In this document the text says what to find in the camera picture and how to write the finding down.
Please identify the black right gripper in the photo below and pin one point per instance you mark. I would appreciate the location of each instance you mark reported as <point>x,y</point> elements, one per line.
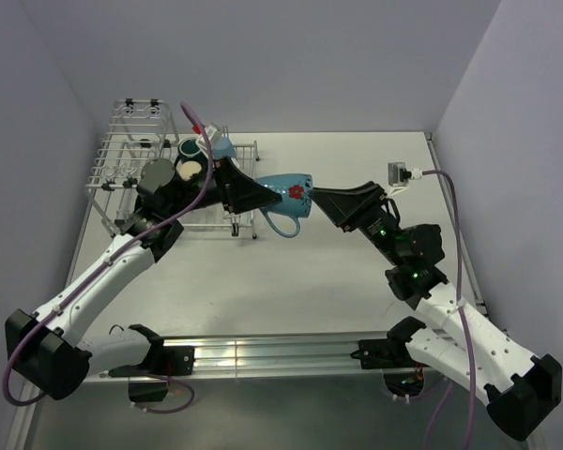
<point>349,206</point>

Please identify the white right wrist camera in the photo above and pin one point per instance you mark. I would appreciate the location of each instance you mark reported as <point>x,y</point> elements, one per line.
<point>399,177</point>

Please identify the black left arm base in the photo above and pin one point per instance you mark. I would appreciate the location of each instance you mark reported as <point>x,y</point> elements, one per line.
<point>169,361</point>

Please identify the metal wire dish rack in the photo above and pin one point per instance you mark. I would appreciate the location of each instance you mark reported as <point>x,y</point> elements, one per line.
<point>140,130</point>

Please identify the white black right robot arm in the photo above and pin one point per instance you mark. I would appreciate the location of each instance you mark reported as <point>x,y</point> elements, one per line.
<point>518,388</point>

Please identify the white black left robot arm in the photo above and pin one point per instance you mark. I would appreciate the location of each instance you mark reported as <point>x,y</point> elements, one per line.
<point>47,347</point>

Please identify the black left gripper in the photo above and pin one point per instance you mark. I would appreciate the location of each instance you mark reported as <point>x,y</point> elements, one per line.
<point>241,193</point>

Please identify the blue white ceramic mug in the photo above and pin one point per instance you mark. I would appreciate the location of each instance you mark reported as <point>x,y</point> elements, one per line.
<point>296,203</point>

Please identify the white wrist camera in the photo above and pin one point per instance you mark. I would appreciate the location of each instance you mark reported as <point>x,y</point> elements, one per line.
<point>399,177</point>
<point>210,133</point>

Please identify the light blue plastic cup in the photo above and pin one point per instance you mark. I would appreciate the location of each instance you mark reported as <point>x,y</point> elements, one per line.
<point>223,148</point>

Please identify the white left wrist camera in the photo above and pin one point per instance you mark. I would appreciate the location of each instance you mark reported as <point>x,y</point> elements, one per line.
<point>210,133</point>

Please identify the stainless steel cup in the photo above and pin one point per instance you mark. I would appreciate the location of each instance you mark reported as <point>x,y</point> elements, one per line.
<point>189,169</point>

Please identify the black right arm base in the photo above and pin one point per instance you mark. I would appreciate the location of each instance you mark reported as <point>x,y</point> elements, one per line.
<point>383,353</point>

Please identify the dark green ceramic mug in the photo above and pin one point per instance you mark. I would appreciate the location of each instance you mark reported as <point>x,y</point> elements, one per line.
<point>189,150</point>

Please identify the aluminium frame rail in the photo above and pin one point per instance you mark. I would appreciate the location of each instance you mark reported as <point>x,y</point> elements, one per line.
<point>281,351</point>

